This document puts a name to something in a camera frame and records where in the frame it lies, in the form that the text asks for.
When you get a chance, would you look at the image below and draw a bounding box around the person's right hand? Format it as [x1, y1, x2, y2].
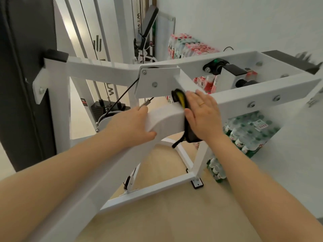
[184, 89, 225, 143]

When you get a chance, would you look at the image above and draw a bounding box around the person's left hand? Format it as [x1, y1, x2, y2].
[103, 106, 157, 149]

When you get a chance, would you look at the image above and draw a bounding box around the dark grey cleaning cloth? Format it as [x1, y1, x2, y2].
[171, 88, 204, 149]

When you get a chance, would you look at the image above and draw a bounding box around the white gym machine frame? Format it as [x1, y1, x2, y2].
[25, 0, 323, 242]

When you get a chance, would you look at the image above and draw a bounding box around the person's right forearm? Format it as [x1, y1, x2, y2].
[208, 133, 321, 242]

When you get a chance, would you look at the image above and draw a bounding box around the person's left forearm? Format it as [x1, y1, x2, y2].
[0, 131, 127, 242]

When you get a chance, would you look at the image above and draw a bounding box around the black weight stack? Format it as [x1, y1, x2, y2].
[90, 99, 131, 123]

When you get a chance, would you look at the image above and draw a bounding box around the black bearing housing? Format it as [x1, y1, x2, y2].
[203, 58, 230, 75]

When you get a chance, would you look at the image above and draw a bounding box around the stack of water bottle packs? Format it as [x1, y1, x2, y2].
[165, 33, 281, 183]

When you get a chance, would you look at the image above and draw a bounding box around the black ribbed rubber grip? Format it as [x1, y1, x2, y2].
[235, 79, 259, 88]

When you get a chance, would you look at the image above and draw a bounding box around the framed whiteboard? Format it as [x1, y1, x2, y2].
[154, 11, 176, 61]

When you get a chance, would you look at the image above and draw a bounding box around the chrome guide rod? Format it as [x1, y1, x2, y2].
[63, 0, 89, 59]
[93, 0, 111, 61]

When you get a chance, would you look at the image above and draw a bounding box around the black padded weight bench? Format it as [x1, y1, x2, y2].
[134, 5, 159, 64]

